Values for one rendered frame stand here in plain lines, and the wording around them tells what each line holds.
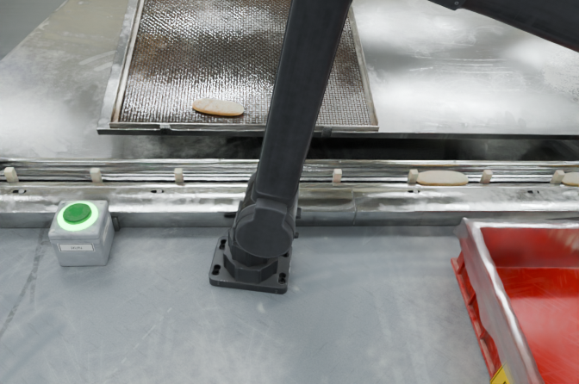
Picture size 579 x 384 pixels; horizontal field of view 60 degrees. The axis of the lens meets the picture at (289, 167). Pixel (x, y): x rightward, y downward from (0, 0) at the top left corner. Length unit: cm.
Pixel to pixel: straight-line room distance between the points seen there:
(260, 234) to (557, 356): 45
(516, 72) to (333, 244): 61
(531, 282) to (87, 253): 69
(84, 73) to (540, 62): 105
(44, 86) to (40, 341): 64
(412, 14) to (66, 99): 82
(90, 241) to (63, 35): 77
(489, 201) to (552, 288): 17
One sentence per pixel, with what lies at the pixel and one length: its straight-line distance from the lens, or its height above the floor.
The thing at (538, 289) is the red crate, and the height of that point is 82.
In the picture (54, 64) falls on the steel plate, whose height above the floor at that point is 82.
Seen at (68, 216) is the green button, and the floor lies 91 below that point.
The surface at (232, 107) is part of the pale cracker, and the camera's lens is 96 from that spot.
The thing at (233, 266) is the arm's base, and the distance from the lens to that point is 75.
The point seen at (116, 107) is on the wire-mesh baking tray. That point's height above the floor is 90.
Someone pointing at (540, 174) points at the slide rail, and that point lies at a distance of 106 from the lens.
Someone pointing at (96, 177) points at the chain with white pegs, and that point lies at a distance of 91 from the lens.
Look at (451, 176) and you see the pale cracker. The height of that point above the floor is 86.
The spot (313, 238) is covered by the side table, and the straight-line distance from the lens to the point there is 84.
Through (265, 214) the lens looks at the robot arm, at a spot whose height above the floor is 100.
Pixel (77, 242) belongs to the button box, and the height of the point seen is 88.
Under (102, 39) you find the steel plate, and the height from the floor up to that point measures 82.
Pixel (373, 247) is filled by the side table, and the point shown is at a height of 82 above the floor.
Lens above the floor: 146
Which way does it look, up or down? 42 degrees down
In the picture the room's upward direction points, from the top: 5 degrees clockwise
